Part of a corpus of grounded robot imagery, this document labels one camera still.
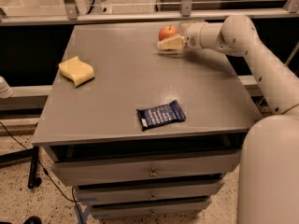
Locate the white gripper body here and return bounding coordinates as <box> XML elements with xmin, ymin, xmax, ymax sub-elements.
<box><xmin>183</xmin><ymin>22</ymin><xmax>206</xmax><ymax>49</ymax></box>

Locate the red apple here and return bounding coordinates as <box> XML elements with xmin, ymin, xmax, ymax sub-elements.
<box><xmin>158</xmin><ymin>25</ymin><xmax>179</xmax><ymax>41</ymax></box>

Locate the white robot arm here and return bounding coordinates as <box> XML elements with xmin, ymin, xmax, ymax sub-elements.
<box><xmin>157</xmin><ymin>15</ymin><xmax>299</xmax><ymax>224</ymax></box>

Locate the blue rxbar wrapper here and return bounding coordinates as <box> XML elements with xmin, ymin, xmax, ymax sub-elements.
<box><xmin>136</xmin><ymin>100</ymin><xmax>186</xmax><ymax>131</ymax></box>

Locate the grey drawer cabinet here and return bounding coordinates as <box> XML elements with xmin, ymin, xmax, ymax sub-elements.
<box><xmin>31</xmin><ymin>20</ymin><xmax>264</xmax><ymax>220</ymax></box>

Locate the yellow sponge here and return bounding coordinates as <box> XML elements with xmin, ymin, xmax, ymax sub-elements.
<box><xmin>59</xmin><ymin>56</ymin><xmax>94</xmax><ymax>87</ymax></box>

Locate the top grey drawer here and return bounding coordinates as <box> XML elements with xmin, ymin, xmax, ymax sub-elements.
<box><xmin>51</xmin><ymin>149</ymin><xmax>240</xmax><ymax>186</ymax></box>

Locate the grey drawer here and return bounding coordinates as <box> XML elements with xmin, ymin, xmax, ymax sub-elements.
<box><xmin>51</xmin><ymin>149</ymin><xmax>240</xmax><ymax>186</ymax></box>
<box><xmin>91</xmin><ymin>196</ymin><xmax>211</xmax><ymax>219</ymax></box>
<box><xmin>75</xmin><ymin>179</ymin><xmax>224</xmax><ymax>205</ymax></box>

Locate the middle grey drawer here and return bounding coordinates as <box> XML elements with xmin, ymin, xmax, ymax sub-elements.
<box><xmin>75</xmin><ymin>179</ymin><xmax>224</xmax><ymax>205</ymax></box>

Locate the white object at left edge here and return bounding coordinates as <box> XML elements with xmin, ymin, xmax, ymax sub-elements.
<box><xmin>0</xmin><ymin>77</ymin><xmax>13</xmax><ymax>99</ymax></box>

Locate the bottom grey drawer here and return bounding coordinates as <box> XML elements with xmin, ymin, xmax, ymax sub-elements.
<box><xmin>91</xmin><ymin>196</ymin><xmax>211</xmax><ymax>219</ymax></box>

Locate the black stand leg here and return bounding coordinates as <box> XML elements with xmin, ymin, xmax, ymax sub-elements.
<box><xmin>28</xmin><ymin>147</ymin><xmax>42</xmax><ymax>189</ymax></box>

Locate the metal railing frame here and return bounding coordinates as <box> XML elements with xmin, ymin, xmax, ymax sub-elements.
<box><xmin>0</xmin><ymin>0</ymin><xmax>298</xmax><ymax>26</ymax></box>

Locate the black floor cable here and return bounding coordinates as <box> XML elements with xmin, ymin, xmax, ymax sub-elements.
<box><xmin>0</xmin><ymin>121</ymin><xmax>78</xmax><ymax>224</ymax></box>

